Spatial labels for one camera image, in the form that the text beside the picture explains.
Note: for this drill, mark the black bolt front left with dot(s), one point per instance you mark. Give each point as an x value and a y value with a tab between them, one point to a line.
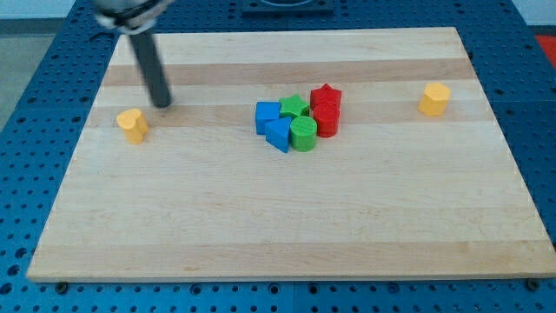
61	288

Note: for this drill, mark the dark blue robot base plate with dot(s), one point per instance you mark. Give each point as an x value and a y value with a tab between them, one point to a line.
252	8

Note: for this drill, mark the yellow hexagon block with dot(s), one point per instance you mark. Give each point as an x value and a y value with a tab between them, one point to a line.
434	100

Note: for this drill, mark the red star block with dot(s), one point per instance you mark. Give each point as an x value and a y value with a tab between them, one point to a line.
326	94

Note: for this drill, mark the yellow heart block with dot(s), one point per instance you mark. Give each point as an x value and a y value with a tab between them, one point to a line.
133	124

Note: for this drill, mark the green star block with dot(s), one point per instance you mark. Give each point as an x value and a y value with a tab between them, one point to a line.
293	106

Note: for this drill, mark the green cylinder block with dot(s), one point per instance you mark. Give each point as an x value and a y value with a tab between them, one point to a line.
303	131

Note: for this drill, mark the black bolt front right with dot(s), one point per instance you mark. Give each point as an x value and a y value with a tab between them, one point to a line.
532	284

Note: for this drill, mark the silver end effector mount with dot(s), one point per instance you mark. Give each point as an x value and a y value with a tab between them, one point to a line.
130	17

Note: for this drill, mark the black bolt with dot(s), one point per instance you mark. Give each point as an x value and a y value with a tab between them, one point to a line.
532	284
61	288

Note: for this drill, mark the red cylinder block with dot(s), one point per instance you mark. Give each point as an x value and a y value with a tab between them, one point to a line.
327	117

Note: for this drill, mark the blue triangle block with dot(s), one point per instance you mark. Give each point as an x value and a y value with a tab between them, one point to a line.
277	133

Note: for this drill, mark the blue cube block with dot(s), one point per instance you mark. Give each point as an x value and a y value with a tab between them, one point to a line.
265	112

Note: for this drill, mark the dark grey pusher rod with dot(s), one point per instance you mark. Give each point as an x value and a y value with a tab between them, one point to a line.
144	47

